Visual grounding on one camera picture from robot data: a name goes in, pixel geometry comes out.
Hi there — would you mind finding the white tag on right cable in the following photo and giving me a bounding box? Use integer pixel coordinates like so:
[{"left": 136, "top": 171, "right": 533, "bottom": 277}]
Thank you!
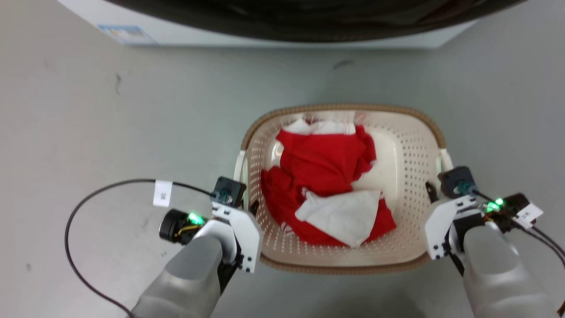
[{"left": 515, "top": 203, "right": 544, "bottom": 229}]

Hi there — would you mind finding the dark washing machine door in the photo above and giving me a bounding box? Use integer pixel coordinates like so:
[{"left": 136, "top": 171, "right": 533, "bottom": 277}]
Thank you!
[{"left": 104, "top": 0, "right": 528, "bottom": 43}]

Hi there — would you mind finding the beige perforated laundry basket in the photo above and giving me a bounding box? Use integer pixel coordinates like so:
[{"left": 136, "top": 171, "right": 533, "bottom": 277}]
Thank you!
[{"left": 234, "top": 104, "right": 454, "bottom": 275}]

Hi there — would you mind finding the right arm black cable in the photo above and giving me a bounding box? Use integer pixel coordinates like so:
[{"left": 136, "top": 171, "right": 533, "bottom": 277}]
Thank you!
[{"left": 475, "top": 190, "right": 565, "bottom": 270}]

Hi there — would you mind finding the blue label sticker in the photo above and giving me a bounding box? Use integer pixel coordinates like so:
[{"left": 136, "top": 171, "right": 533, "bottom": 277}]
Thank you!
[{"left": 98, "top": 25, "right": 158, "bottom": 46}]

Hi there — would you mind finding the white washing machine body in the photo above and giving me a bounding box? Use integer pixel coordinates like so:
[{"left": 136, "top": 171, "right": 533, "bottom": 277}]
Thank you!
[{"left": 57, "top": 0, "right": 480, "bottom": 49}]

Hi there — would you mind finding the red garment with white trim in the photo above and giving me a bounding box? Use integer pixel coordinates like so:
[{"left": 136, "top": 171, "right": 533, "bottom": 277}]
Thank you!
[{"left": 260, "top": 125, "right": 397, "bottom": 246}]

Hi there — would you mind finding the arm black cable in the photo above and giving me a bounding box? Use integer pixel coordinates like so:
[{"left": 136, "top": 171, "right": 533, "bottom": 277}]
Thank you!
[
  {"left": 475, "top": 190, "right": 565, "bottom": 270},
  {"left": 64, "top": 178, "right": 218, "bottom": 318}
]

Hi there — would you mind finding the white tag on cable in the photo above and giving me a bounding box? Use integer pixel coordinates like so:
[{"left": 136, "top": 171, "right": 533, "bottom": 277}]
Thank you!
[
  {"left": 153, "top": 180, "right": 173, "bottom": 208},
  {"left": 515, "top": 203, "right": 544, "bottom": 229}
]

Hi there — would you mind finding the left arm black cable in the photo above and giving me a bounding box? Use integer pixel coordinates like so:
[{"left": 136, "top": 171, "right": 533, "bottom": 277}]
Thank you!
[{"left": 64, "top": 178, "right": 218, "bottom": 318}]

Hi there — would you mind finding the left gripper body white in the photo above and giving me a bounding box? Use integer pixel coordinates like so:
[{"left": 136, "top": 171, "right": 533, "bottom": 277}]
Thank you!
[{"left": 211, "top": 201, "right": 264, "bottom": 273}]

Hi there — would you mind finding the white cloth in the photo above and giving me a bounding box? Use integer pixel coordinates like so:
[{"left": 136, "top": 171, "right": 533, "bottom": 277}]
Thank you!
[{"left": 294, "top": 189, "right": 383, "bottom": 248}]

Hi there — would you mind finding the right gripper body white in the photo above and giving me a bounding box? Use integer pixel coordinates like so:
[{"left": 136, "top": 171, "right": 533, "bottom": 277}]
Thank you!
[{"left": 425, "top": 196, "right": 478, "bottom": 261}]

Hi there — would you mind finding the white tag on left cable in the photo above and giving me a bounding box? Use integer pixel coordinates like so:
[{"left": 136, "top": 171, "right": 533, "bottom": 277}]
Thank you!
[{"left": 153, "top": 180, "right": 173, "bottom": 208}]

